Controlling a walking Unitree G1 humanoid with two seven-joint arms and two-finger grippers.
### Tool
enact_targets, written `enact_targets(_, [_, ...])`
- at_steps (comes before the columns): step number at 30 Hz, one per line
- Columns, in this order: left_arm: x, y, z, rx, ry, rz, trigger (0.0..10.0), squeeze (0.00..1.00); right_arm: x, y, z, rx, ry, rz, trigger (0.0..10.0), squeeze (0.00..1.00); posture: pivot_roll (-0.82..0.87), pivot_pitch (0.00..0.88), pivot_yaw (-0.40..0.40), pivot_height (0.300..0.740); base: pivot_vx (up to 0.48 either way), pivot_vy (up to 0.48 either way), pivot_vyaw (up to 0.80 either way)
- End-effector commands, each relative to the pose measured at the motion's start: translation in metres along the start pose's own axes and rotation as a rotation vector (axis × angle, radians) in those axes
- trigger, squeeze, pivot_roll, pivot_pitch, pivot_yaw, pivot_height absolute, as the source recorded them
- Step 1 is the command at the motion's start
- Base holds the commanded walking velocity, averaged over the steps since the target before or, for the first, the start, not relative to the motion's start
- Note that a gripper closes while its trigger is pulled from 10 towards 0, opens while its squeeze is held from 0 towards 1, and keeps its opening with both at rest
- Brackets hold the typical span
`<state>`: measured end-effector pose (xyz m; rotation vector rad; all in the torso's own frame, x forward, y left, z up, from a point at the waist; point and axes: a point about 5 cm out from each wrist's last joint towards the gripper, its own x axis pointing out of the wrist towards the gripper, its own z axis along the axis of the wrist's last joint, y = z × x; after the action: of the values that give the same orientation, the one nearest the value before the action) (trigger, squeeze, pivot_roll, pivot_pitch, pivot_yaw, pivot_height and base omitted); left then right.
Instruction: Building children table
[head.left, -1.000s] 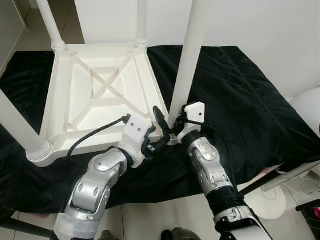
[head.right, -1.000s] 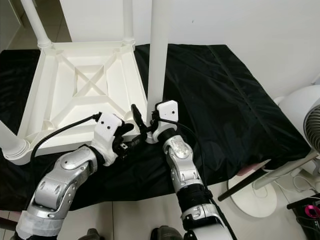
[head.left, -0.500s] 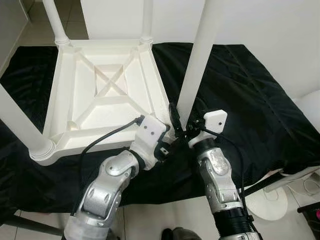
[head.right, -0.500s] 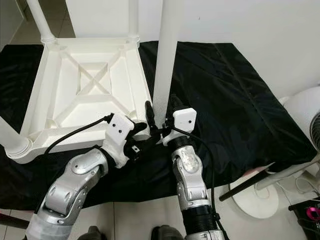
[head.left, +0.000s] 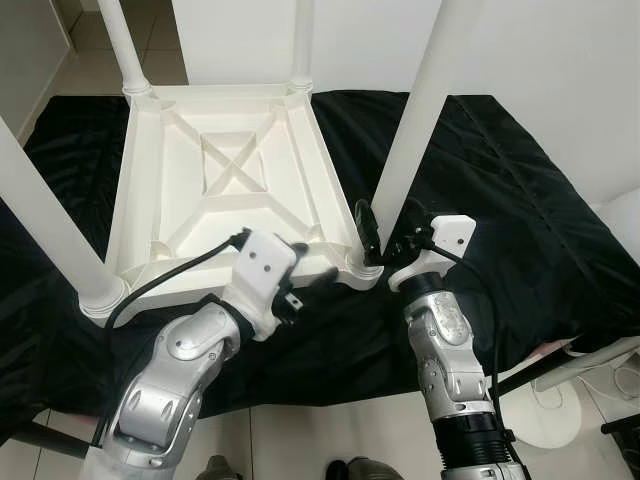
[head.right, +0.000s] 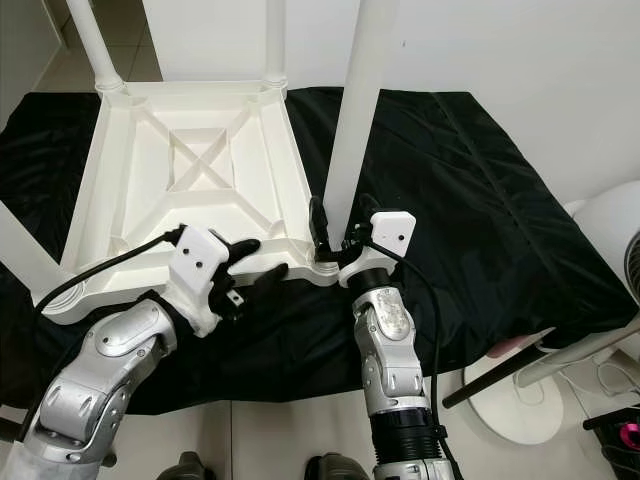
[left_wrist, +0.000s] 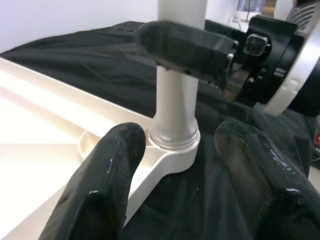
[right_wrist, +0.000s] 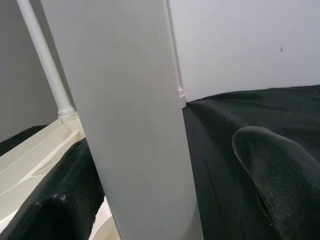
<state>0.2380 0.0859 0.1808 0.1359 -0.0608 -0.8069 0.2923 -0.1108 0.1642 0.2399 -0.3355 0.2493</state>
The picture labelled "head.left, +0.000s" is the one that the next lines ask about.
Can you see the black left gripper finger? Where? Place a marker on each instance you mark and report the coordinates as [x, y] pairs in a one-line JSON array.
[[298, 248], [320, 278]]

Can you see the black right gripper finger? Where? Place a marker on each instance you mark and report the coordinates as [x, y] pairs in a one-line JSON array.
[[368, 232], [412, 215]]

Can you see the white plastic table leg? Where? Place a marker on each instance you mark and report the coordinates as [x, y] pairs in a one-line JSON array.
[[50, 220], [425, 110], [125, 45], [302, 45]]

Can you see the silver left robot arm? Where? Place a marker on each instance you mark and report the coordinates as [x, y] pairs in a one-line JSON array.
[[170, 390]]

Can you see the black fabric table cover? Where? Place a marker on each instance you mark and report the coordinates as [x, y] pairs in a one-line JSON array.
[[560, 230]]

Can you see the dark metal table leg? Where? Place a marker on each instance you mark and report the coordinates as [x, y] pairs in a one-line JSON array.
[[520, 382], [55, 440]]

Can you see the grey robot left leg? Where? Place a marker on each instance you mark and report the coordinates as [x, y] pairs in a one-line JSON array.
[[222, 469]]

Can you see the grey robot leg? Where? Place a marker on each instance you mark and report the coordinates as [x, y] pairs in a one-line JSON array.
[[222, 469], [365, 470]]

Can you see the grey robot right leg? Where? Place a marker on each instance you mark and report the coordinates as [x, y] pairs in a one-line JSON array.
[[365, 470]]

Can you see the white floor fan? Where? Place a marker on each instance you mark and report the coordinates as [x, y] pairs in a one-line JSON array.
[[560, 415]]

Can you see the black magenta appliance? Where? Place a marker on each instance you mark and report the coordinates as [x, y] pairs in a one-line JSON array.
[[622, 445]]

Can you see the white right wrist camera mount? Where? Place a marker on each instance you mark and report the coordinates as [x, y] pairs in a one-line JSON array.
[[445, 245]]

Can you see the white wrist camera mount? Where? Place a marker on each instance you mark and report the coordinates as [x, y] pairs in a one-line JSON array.
[[262, 270], [445, 245]]

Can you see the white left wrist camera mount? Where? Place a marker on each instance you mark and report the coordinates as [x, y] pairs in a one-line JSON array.
[[262, 270]]

